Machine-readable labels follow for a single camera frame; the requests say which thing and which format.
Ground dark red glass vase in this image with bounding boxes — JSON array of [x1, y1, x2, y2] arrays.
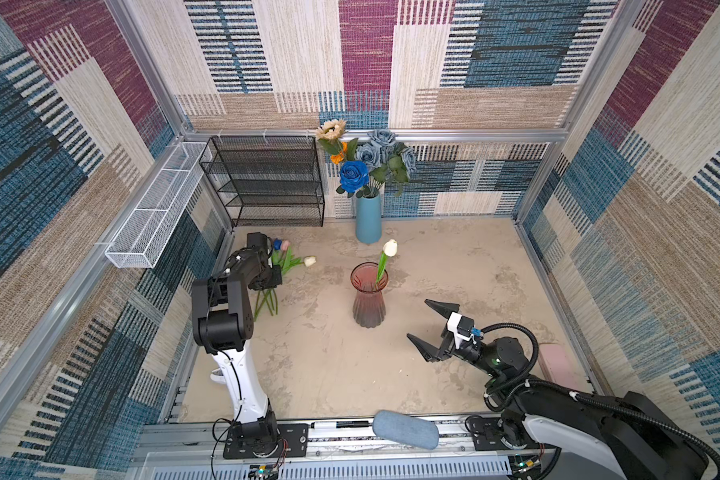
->
[[350, 262, 388, 328]]

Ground teal ceramic vase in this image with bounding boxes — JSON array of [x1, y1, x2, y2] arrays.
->
[[355, 195, 382, 244]]

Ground dark blue rose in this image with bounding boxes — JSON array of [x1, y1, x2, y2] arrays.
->
[[336, 161, 373, 198]]

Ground orange marigold flower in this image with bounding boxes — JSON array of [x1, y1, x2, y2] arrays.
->
[[330, 142, 348, 165]]

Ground cream sunflower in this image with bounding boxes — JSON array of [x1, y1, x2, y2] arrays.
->
[[315, 119, 346, 156]]

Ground light blue rose bunch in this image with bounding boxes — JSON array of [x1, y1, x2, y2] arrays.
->
[[354, 130, 417, 198]]

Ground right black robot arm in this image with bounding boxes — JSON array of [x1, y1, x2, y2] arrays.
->
[[408, 299, 720, 479]]

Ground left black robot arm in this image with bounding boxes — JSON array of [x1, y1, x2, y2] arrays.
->
[[190, 232, 282, 455]]

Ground tulip bunch green leaves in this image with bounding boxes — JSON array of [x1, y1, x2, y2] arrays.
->
[[254, 238, 317, 319]]

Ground blue-grey sponge pad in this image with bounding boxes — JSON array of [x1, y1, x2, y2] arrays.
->
[[372, 410, 440, 450]]

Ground pink rectangular pad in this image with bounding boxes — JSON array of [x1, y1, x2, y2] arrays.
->
[[538, 343, 582, 390]]

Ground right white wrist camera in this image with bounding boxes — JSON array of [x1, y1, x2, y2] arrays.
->
[[446, 312, 483, 349]]

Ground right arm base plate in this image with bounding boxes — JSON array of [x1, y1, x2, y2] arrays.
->
[[464, 415, 539, 452]]

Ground black wire shelf rack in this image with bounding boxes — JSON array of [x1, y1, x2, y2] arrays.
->
[[200, 135, 325, 227]]

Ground white slotted cable duct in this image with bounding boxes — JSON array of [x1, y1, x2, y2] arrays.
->
[[148, 455, 512, 479]]

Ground white mesh wall basket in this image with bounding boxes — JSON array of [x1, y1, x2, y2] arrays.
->
[[105, 142, 206, 269]]

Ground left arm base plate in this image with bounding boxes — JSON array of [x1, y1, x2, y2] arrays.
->
[[222, 422, 310, 460]]

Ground black corrugated cable hose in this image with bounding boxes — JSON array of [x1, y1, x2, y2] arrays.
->
[[483, 322, 720, 480]]

